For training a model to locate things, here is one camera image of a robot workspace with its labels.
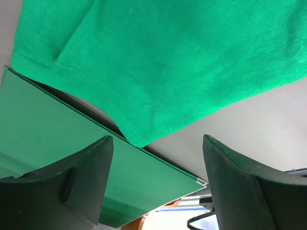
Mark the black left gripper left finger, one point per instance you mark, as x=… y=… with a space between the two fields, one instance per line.
x=65 y=195

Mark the green t shirt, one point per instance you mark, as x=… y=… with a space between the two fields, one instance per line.
x=157 y=66

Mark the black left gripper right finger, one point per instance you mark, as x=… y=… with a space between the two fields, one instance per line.
x=249 y=195

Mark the green folding board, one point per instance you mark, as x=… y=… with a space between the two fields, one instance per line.
x=37 y=129

